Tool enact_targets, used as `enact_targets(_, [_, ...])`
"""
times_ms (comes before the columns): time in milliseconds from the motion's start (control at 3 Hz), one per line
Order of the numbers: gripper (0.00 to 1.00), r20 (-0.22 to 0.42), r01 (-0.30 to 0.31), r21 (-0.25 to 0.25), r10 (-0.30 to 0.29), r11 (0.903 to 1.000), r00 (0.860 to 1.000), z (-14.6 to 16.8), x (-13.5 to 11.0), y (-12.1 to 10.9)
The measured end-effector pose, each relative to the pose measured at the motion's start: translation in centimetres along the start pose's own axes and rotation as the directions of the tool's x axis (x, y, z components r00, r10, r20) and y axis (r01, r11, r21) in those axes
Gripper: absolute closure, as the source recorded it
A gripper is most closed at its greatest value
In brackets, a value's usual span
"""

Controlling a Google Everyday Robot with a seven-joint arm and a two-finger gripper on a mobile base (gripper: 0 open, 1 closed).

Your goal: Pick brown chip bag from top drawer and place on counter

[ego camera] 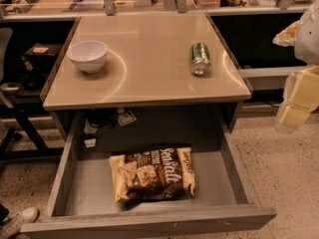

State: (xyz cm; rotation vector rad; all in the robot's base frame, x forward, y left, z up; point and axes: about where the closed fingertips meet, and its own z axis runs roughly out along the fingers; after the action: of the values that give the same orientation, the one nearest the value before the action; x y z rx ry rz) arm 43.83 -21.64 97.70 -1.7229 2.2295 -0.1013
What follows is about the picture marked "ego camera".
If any grey open drawer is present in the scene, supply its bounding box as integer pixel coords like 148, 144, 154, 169
22, 106, 276, 239

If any beige counter cabinet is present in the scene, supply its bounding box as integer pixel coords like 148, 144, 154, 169
42, 12, 251, 137

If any white sneaker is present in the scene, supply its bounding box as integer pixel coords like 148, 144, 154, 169
0, 207, 39, 239

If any white tag on cable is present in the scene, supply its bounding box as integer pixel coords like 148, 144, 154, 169
118, 111, 137, 126

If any white ceramic bowl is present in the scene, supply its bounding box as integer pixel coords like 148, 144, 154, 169
67, 40, 108, 73

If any green soda can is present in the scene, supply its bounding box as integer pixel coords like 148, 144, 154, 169
190, 42, 210, 76

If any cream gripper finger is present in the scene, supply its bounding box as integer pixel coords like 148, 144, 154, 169
275, 66, 319, 133
272, 21, 298, 47

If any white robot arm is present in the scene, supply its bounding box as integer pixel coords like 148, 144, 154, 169
273, 0, 319, 133

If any brown sea salt chip bag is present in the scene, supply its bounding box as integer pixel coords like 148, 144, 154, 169
109, 147, 195, 202

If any black box with label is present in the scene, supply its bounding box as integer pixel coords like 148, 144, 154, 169
24, 43, 62, 68

